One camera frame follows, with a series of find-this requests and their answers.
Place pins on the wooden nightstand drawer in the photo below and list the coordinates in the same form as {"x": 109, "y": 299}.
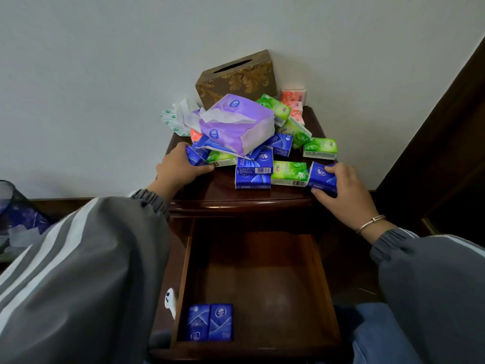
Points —
{"x": 272, "y": 284}

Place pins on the person's left thumb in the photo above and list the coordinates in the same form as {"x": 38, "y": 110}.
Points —
{"x": 200, "y": 170}

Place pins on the wastebasket with blue liner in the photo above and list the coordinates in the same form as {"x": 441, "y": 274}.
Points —
{"x": 19, "y": 219}

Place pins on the green tissue packet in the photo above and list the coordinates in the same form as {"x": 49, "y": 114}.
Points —
{"x": 221, "y": 159}
{"x": 290, "y": 173}
{"x": 273, "y": 106}
{"x": 297, "y": 133}
{"x": 320, "y": 147}

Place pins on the dark wooden door frame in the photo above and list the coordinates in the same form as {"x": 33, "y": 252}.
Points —
{"x": 443, "y": 155}

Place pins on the brown gold tissue box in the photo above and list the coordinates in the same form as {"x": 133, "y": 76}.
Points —
{"x": 237, "y": 81}

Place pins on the orange tissue packet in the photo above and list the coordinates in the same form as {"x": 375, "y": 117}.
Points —
{"x": 296, "y": 106}
{"x": 298, "y": 117}
{"x": 195, "y": 136}
{"x": 293, "y": 95}

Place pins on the person's left hand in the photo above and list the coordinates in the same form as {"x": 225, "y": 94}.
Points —
{"x": 172, "y": 172}

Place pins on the person's right thumb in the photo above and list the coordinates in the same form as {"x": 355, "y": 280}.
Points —
{"x": 323, "y": 196}

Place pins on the person's left forearm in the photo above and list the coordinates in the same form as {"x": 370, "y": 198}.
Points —
{"x": 83, "y": 272}

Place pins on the white ghost figure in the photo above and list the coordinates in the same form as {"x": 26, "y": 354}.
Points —
{"x": 170, "y": 301}

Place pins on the person's right forearm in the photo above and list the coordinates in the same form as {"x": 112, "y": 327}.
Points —
{"x": 428, "y": 284}

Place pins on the crumpled white tissue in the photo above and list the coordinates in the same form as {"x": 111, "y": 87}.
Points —
{"x": 187, "y": 109}

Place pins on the person's blue jeans leg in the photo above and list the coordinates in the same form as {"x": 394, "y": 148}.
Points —
{"x": 379, "y": 337}

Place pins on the white green tissue pack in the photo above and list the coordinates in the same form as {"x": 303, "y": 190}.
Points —
{"x": 171, "y": 120}

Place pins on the dark wooden nightstand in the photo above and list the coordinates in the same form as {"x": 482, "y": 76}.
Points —
{"x": 242, "y": 202}

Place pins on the purple soft tissue pack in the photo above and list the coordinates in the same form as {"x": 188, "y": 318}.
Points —
{"x": 238, "y": 126}

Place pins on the person's right hand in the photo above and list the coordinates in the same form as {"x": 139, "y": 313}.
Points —
{"x": 352, "y": 199}

